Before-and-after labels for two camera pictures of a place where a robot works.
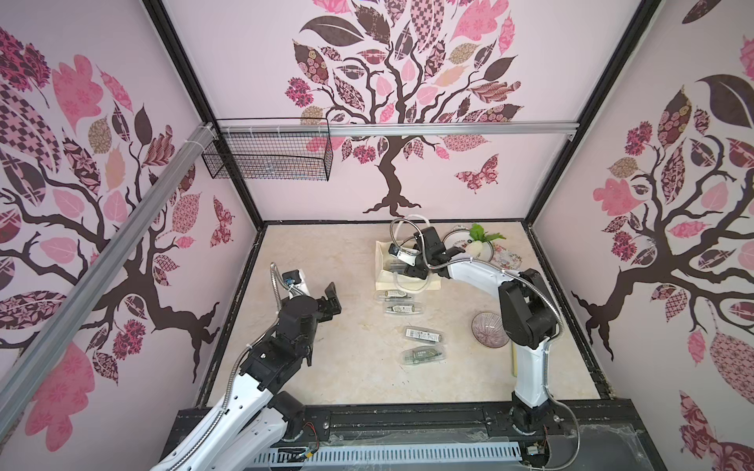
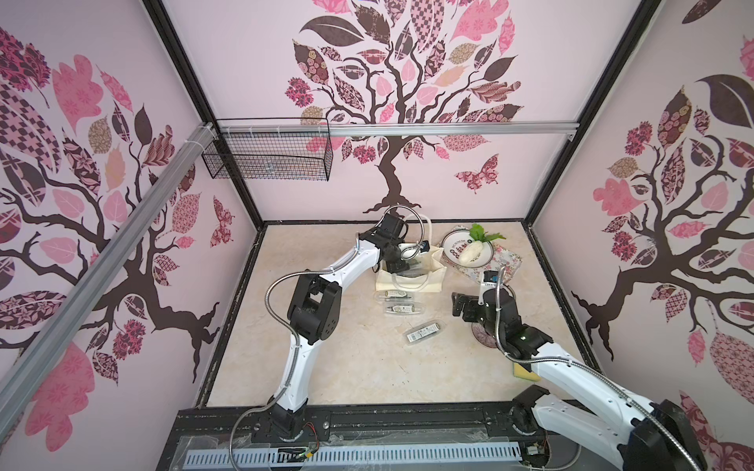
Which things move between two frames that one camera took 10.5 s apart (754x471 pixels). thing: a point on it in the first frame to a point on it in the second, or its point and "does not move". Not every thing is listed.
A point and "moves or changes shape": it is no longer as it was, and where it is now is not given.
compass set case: x=393 y=296 does not move
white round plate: x=459 y=237 does not move
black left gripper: x=326 y=310 to x=401 y=266
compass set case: x=403 y=309 does not move
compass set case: x=423 y=335 moves or changes shape
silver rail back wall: x=399 y=129 does not move
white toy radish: x=478 y=235 does not move
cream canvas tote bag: x=391 y=272 does not move
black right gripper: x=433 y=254 to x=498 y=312
